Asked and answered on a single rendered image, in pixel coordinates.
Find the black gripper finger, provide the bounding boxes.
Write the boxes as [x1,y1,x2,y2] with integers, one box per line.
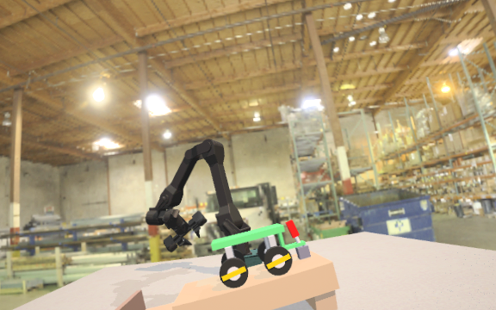
[178,237,192,246]
[192,226,201,238]

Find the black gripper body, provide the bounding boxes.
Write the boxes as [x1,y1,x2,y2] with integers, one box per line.
[164,211,208,252]

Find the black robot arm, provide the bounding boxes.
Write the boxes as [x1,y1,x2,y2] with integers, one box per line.
[145,139,251,237]

